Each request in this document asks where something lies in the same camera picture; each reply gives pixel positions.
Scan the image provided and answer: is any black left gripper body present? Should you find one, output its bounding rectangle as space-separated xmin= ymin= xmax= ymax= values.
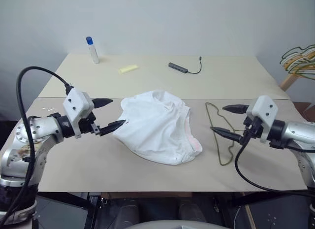
xmin=78 ymin=113 xmax=101 ymax=136

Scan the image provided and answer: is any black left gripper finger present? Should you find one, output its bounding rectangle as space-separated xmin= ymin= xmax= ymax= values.
xmin=99 ymin=119 xmax=127 ymax=137
xmin=91 ymin=98 xmax=114 ymax=109

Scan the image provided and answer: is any silver robot body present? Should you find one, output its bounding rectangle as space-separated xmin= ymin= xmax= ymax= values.
xmin=132 ymin=218 xmax=222 ymax=229

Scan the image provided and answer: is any thin white cable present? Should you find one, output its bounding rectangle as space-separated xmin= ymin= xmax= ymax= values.
xmin=233 ymin=206 xmax=243 ymax=229

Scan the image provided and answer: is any white bottle with blue cap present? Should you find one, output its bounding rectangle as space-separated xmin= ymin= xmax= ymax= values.
xmin=85 ymin=36 xmax=100 ymax=65

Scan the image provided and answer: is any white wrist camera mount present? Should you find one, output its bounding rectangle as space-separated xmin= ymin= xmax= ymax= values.
xmin=246 ymin=95 xmax=278 ymax=143
xmin=62 ymin=89 xmax=95 ymax=140

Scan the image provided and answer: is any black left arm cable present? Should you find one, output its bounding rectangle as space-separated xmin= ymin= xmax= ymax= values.
xmin=0 ymin=66 xmax=75 ymax=225

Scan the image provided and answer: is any olive green wire hanger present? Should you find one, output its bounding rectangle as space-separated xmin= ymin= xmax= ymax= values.
xmin=205 ymin=102 xmax=245 ymax=167

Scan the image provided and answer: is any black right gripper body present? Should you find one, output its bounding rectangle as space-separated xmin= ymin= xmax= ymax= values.
xmin=239 ymin=115 xmax=262 ymax=142

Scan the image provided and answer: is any pale yellow block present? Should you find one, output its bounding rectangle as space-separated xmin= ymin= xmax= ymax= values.
xmin=118 ymin=64 xmax=139 ymax=74

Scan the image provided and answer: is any grey USB hub with cable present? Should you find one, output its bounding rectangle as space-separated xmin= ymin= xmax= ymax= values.
xmin=168 ymin=56 xmax=204 ymax=75

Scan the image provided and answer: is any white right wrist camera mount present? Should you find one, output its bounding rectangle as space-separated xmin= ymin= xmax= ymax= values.
xmin=246 ymin=95 xmax=278 ymax=143

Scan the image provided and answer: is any rack of wire hangers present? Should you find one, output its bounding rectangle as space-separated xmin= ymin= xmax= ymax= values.
xmin=281 ymin=43 xmax=315 ymax=81

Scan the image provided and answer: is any white shirt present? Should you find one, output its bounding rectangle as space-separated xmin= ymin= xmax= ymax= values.
xmin=112 ymin=90 xmax=204 ymax=166

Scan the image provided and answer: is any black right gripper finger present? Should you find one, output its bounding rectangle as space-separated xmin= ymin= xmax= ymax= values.
xmin=210 ymin=127 xmax=244 ymax=142
xmin=222 ymin=104 xmax=250 ymax=115

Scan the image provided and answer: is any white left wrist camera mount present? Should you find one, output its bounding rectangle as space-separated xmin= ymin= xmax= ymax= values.
xmin=62 ymin=89 xmax=95 ymax=140

